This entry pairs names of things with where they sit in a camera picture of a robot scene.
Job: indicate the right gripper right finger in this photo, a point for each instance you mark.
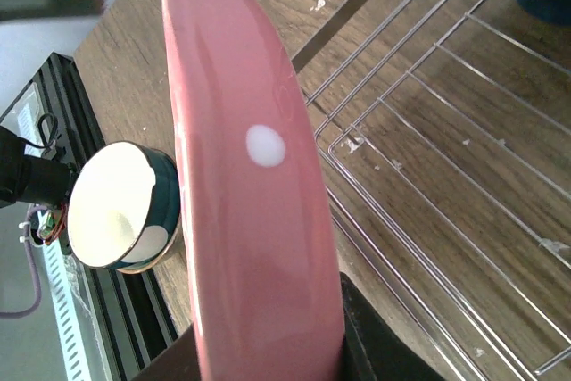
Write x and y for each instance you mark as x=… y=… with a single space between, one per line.
x=371 y=350

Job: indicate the black aluminium frame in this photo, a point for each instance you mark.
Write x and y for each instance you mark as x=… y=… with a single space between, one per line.
x=130 y=316

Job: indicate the white upturned bowl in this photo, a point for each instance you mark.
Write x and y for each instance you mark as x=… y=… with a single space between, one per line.
x=124 y=207

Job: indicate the wire dish rack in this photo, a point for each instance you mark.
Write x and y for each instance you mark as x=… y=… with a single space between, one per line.
x=444 y=127

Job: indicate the light blue slotted strip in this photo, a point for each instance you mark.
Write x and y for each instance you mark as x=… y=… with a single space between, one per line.
x=57 y=341

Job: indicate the pink dotted scalloped plate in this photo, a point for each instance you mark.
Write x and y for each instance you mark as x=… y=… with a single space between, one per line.
x=260 y=248

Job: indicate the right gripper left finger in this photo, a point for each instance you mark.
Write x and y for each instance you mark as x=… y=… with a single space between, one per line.
x=179 y=362

